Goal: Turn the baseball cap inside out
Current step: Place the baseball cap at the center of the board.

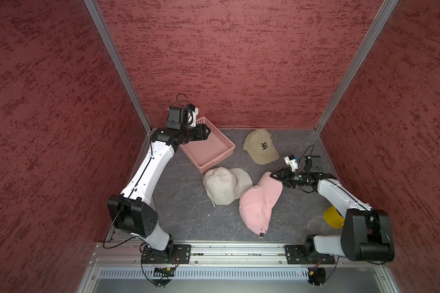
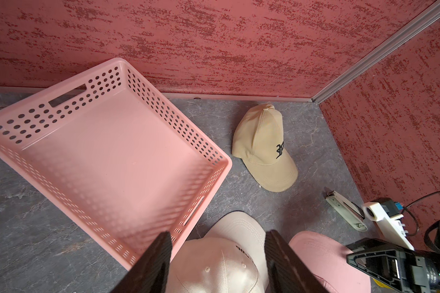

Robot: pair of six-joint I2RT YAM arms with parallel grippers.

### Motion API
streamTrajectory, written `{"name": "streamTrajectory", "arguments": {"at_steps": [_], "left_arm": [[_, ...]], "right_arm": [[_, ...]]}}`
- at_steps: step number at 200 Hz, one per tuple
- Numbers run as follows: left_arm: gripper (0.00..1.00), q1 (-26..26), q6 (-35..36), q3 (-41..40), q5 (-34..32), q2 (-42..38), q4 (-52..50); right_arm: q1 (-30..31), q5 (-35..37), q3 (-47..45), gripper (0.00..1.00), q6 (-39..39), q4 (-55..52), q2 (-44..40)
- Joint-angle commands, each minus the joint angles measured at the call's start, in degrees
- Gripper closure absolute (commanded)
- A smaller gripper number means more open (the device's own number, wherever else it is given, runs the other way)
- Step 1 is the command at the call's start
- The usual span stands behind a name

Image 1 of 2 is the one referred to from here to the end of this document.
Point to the yellow pencil cup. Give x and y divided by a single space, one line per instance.
333 218

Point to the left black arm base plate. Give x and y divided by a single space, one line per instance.
174 254

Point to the white pink baseball cap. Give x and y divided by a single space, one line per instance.
223 186

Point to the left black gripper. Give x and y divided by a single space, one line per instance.
201 133

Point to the aluminium front rail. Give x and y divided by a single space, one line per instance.
215 254

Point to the beige baseball cap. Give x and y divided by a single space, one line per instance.
259 146

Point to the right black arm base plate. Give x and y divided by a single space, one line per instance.
301 254

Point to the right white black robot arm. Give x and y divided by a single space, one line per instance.
366 232

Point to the pink plastic basket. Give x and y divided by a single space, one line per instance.
208 153

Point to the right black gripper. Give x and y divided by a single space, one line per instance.
285 176

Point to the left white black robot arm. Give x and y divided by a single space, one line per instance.
131 211

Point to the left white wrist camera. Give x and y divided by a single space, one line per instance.
192 115

